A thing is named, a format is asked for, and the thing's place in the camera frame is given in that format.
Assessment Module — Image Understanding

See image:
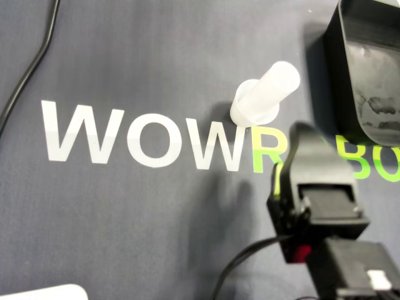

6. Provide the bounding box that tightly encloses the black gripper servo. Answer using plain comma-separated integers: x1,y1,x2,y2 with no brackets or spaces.
266,121,372,264

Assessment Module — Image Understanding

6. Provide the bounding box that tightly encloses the white translucent plastic cylinder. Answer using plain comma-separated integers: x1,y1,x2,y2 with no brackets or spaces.
248,60,302,117

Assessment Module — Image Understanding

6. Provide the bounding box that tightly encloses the black plastic tray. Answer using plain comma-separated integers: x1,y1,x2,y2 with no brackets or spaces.
324,0,400,148

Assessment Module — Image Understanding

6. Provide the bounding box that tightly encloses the dark grey WOWROBO mat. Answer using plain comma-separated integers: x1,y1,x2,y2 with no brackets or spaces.
0,0,400,300

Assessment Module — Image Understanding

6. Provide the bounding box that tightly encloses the white desk lamp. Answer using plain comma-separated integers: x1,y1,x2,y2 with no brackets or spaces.
0,283,89,300

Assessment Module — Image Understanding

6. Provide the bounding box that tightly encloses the black servo cable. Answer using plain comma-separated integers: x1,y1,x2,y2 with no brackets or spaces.
213,235,284,300

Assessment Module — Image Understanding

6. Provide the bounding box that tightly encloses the thick black power cable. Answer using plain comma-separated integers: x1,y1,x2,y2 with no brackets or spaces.
0,0,62,134

